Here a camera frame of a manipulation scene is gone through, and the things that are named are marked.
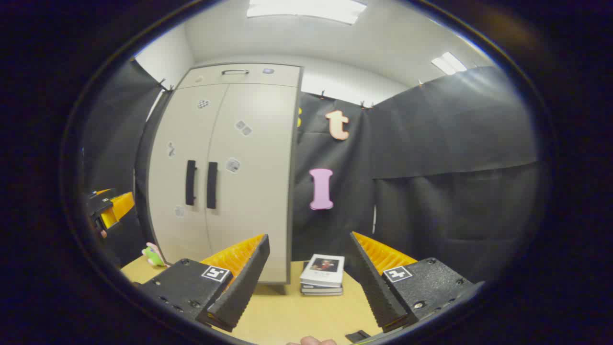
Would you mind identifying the grey book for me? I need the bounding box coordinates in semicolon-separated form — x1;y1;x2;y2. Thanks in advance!
301;283;343;296

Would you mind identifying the grey shoe cabinet door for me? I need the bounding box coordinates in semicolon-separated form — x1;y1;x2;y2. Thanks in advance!
148;84;229;264
206;84;298;283

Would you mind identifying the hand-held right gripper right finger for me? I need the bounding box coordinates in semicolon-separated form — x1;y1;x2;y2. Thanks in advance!
348;231;482;334

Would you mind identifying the small ceiling light panel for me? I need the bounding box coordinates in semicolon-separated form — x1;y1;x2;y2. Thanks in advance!
431;52;467;75

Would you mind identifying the large ceiling light panel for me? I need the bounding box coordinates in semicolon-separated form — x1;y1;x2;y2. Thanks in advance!
247;0;367;25

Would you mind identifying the grey cabinet drawer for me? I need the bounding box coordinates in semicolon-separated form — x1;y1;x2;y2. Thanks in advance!
177;64;302;88

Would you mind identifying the grey double-door shoe cabinet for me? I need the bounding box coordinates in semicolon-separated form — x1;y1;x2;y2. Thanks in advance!
146;63;303;284

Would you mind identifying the pink green star plush toy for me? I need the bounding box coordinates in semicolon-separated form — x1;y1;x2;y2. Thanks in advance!
142;242;167;267

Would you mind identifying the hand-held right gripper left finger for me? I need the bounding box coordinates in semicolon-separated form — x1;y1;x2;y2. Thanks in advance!
139;234;270;333

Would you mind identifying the black backdrop cloth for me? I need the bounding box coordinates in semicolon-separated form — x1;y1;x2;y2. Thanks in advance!
81;60;544;283

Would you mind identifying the black door handle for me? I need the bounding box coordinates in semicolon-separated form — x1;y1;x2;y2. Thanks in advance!
207;162;218;209
186;160;197;206

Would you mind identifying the white cover book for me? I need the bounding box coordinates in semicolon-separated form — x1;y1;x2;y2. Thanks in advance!
300;254;345;287

